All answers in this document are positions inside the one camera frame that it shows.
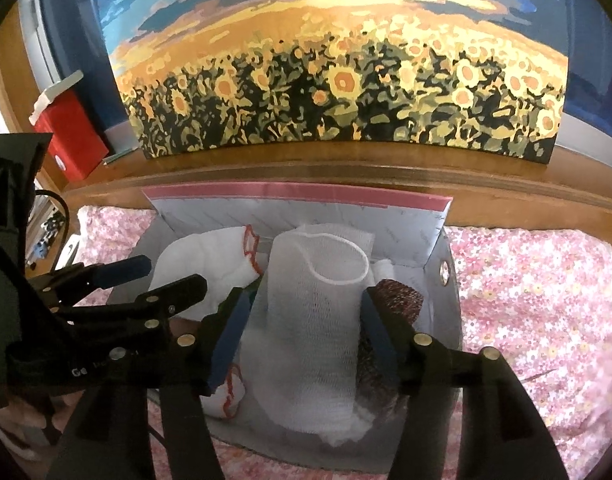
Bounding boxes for red box with white lid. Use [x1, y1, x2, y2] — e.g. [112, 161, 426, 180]
[30, 70, 111, 181]

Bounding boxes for pink cardboard shoe box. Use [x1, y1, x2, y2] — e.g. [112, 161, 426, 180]
[106, 183, 464, 466]

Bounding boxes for white sock red trim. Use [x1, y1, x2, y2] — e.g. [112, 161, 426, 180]
[148, 225, 264, 321]
[201, 362, 247, 418]

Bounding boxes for white mesh cloth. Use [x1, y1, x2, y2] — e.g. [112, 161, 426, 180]
[238, 222, 377, 448]

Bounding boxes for green pen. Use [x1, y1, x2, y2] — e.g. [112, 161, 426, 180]
[102, 149, 137, 166]

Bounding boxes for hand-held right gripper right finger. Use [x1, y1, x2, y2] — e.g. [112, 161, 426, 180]
[360, 286, 569, 480]

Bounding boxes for pile of folded clothes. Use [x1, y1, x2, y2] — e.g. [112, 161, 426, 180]
[28, 195, 69, 266]

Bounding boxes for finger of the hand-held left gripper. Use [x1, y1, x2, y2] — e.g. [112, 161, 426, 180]
[65, 273, 209, 334]
[32, 254, 154, 307]

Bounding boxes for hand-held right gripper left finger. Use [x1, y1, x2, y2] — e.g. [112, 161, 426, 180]
[46, 286, 253, 480]

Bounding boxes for wooden window seat frame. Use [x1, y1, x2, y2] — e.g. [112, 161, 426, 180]
[0, 0, 612, 241]

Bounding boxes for sunflower field painting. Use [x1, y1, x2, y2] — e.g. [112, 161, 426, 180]
[97, 0, 571, 167]

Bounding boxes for pink floral blanket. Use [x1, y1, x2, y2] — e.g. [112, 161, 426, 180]
[73, 205, 612, 480]

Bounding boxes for shiny metal object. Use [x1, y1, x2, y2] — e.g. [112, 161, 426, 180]
[56, 240, 84, 268]

